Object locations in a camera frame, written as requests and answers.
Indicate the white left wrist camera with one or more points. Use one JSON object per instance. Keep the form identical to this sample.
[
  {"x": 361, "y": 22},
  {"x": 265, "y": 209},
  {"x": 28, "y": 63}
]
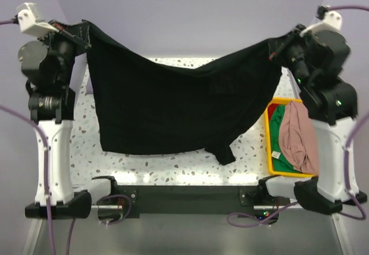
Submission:
[{"x": 31, "y": 21}]

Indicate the black t shirt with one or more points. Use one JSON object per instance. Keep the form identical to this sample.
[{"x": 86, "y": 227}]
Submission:
[{"x": 147, "y": 108}]

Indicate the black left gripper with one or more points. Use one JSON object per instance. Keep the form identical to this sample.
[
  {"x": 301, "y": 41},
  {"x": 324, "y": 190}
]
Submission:
[{"x": 71, "y": 34}]

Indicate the red t shirt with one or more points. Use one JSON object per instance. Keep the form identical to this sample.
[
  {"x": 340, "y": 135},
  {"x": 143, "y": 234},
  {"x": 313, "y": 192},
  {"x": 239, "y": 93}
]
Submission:
[{"x": 271, "y": 108}]

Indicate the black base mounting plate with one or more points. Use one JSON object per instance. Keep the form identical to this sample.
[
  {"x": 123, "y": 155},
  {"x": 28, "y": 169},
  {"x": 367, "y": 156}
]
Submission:
[{"x": 134, "y": 201}]

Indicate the pink t shirt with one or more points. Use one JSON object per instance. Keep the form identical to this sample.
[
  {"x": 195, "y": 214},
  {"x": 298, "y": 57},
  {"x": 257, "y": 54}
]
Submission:
[{"x": 297, "y": 139}]

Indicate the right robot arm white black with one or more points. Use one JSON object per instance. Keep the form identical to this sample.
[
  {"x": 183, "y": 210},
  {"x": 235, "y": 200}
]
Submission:
[{"x": 316, "y": 59}]

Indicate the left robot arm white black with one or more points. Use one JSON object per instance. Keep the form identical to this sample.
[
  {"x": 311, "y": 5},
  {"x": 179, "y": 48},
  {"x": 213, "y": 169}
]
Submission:
[{"x": 47, "y": 63}]

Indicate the green t shirt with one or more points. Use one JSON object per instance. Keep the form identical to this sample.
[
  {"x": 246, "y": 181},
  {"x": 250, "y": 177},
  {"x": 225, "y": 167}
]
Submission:
[{"x": 279, "y": 161}]

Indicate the yellow plastic bin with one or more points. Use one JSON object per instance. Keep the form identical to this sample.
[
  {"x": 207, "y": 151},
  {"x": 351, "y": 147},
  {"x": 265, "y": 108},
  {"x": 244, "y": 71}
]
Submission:
[{"x": 282, "y": 101}]

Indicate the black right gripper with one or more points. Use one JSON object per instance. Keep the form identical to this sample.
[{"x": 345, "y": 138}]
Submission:
[{"x": 284, "y": 45}]

